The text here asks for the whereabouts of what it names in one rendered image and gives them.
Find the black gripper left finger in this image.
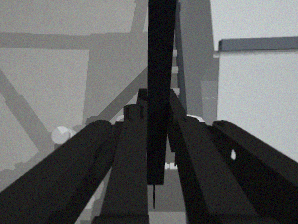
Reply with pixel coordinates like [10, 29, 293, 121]
[0, 88, 149, 224]

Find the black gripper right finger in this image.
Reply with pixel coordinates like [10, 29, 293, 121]
[167, 89, 298, 224]

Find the light grey cylinder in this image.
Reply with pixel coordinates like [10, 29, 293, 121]
[52, 126, 77, 144]

